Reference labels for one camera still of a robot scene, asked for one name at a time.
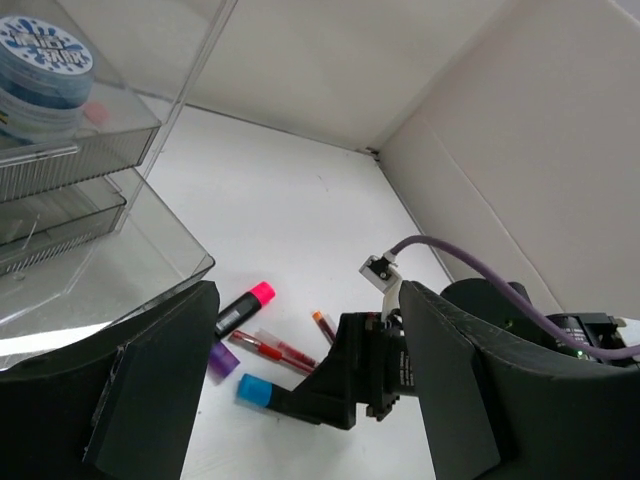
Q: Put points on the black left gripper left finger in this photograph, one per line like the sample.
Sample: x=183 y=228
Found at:
x=119 y=404

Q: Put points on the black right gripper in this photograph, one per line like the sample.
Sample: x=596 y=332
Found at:
x=381 y=374

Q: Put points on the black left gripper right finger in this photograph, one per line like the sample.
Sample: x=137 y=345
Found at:
x=496 y=406

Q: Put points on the blue cap highlighter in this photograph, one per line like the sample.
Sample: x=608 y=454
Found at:
x=263 y=394

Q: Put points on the purple cap highlighter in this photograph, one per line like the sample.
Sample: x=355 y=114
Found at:
x=221 y=362

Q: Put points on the pink cap highlighter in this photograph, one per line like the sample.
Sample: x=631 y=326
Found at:
x=243 y=308

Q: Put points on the clear plastic organizer box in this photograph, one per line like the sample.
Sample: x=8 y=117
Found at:
x=85 y=240

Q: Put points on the blue jar front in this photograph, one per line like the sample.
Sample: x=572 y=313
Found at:
x=47 y=76

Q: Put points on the red pen with clip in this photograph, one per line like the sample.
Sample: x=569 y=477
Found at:
x=325 y=325

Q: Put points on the dark red gel pen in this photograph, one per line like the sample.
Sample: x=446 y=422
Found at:
x=288 y=350

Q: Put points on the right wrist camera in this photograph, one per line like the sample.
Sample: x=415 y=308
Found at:
x=381 y=273

